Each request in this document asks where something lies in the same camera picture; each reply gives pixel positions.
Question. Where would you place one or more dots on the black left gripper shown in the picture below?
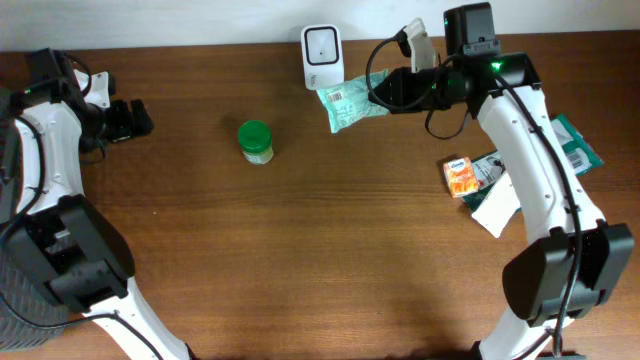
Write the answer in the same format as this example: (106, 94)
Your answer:
(122, 128)

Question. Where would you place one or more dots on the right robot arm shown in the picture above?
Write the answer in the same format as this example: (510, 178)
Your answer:
(574, 257)

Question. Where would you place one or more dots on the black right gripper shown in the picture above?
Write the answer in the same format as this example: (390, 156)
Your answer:
(403, 76)

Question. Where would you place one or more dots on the green glove package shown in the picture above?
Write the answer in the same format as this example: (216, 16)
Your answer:
(490, 167)

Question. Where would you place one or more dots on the grey plastic basket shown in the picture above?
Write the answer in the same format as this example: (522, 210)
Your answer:
(27, 302)

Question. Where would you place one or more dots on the white tube with cork cap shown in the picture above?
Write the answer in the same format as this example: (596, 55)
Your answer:
(499, 205)

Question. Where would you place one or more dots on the white barcode scanner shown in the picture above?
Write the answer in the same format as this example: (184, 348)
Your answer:
(323, 59)

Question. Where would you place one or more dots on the green lid jar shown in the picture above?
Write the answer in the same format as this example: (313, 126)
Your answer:
(255, 140)

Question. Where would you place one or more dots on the orange tissue pack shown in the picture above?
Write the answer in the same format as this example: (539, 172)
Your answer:
(460, 177)

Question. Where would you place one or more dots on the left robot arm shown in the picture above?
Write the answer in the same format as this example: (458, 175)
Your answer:
(62, 262)

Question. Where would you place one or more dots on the mint wet wipes pack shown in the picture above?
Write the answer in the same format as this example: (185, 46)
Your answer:
(348, 103)

